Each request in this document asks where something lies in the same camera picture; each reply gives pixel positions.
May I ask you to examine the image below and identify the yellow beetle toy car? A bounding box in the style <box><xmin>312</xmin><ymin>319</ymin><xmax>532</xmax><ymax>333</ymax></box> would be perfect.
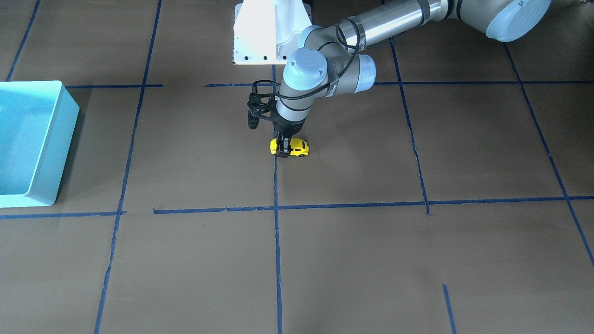
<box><xmin>270</xmin><ymin>137</ymin><xmax>310</xmax><ymax>158</ymax></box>

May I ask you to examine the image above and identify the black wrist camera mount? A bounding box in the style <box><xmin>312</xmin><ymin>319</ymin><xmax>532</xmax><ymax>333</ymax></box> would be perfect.
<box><xmin>247</xmin><ymin>92</ymin><xmax>280</xmax><ymax>129</ymax></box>

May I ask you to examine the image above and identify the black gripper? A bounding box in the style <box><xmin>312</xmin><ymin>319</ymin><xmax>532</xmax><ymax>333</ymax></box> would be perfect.
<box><xmin>273</xmin><ymin>117</ymin><xmax>306</xmax><ymax>158</ymax></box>

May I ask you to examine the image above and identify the turquoise plastic bin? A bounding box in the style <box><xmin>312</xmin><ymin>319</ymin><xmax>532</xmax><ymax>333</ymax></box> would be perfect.
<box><xmin>0</xmin><ymin>81</ymin><xmax>80</xmax><ymax>208</ymax></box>

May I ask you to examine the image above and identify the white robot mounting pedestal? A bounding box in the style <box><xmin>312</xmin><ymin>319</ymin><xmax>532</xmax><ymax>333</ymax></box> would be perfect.
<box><xmin>232</xmin><ymin>0</ymin><xmax>312</xmax><ymax>65</ymax></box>

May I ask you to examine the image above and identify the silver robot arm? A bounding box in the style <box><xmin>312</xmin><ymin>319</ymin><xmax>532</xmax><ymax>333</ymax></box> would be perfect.
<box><xmin>269</xmin><ymin>0</ymin><xmax>551</xmax><ymax>158</ymax></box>

